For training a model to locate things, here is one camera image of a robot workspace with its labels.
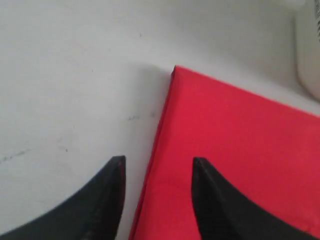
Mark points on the cream plastic bin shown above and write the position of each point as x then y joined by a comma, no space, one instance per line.
307,41

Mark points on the red tablecloth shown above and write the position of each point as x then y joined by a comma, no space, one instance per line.
269,151

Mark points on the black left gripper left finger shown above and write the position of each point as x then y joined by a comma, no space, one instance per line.
92,213

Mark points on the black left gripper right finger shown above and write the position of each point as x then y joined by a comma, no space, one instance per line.
223,213

